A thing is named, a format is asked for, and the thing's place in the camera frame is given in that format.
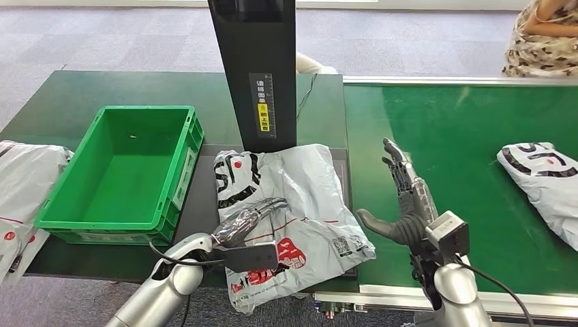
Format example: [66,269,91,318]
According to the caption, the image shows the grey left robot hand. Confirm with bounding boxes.
[211,197,290,248]

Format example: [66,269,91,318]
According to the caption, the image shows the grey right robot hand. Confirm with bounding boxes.
[356,137,440,245]

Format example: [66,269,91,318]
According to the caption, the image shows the white courier bag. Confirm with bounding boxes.
[0,219,51,287]
[213,143,377,315]
[496,142,578,253]

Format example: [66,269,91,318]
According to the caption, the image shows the green plastic basket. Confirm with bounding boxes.
[33,105,205,247]

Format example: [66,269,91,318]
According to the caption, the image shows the white courier bag, black logo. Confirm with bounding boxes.
[496,142,578,253]

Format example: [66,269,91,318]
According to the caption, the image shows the person in white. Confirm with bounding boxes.
[295,52,338,76]

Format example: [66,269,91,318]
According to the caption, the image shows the black scanner column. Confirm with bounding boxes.
[207,0,298,155]

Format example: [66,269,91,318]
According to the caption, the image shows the person in patterned dress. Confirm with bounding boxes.
[502,0,578,78]

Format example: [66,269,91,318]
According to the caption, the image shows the grey courier bag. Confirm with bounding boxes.
[0,140,74,253]

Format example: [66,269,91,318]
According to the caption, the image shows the white courier bag, red dots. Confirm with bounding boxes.
[0,219,51,287]

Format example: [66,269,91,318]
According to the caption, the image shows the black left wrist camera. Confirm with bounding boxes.
[215,241,279,274]

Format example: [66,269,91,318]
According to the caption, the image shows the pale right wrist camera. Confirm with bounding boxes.
[424,209,470,266]

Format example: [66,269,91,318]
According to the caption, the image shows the green conveyor belt, silver frame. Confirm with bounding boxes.
[314,76,578,322]

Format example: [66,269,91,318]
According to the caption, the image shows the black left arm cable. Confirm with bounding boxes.
[149,241,227,268]

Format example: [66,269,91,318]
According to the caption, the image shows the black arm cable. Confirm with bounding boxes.
[456,255,536,327]
[149,241,227,268]

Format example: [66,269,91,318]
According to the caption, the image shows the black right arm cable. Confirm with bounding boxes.
[456,255,536,327]

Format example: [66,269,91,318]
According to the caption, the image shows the thin black table cable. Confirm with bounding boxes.
[296,73,318,121]

